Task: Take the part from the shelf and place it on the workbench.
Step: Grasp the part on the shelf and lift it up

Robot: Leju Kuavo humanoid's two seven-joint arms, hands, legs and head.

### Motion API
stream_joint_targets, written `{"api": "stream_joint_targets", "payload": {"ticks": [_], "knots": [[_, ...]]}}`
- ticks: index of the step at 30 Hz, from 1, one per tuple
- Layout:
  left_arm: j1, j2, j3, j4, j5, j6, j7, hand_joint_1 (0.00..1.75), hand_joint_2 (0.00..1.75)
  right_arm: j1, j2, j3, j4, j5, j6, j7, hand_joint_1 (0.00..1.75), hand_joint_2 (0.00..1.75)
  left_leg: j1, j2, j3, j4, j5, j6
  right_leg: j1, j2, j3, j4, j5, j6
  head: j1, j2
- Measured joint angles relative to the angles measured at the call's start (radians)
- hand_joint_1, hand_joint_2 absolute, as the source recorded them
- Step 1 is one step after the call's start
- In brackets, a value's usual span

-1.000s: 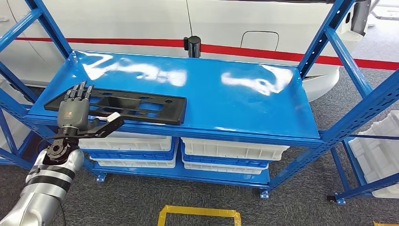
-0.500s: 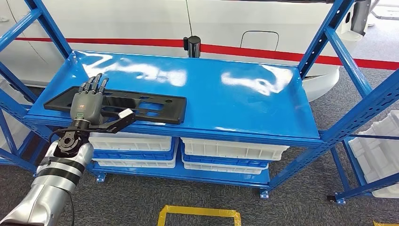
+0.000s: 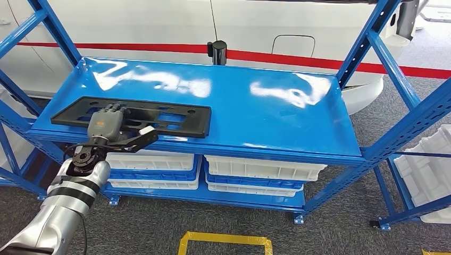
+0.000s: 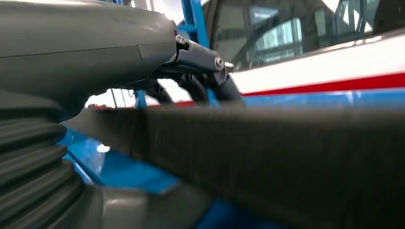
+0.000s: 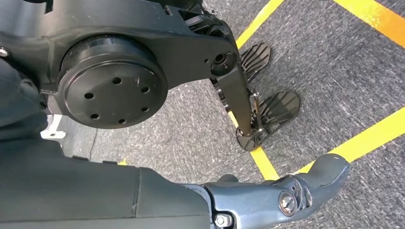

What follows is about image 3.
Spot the blue plastic crate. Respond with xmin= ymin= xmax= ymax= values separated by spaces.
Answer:
xmin=205 ymin=168 xmax=305 ymax=191

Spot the blue metal shelf rack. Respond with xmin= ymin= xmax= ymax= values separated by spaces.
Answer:
xmin=370 ymin=151 xmax=451 ymax=232
xmin=0 ymin=0 xmax=451 ymax=226

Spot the white car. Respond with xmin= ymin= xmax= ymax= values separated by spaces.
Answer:
xmin=0 ymin=0 xmax=423 ymax=115

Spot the dark grey bumper panel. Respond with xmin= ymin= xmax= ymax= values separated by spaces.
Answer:
xmin=396 ymin=0 xmax=420 ymax=41

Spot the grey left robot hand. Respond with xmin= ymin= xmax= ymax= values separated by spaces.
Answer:
xmin=87 ymin=103 xmax=128 ymax=143

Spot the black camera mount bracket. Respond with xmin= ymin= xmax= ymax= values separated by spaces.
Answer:
xmin=105 ymin=126 xmax=159 ymax=154

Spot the black stanchion post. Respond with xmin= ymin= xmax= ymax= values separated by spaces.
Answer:
xmin=207 ymin=40 xmax=228 ymax=66

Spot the black plastic plate bracket part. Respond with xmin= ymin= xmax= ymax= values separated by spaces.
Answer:
xmin=50 ymin=96 xmax=212 ymax=139

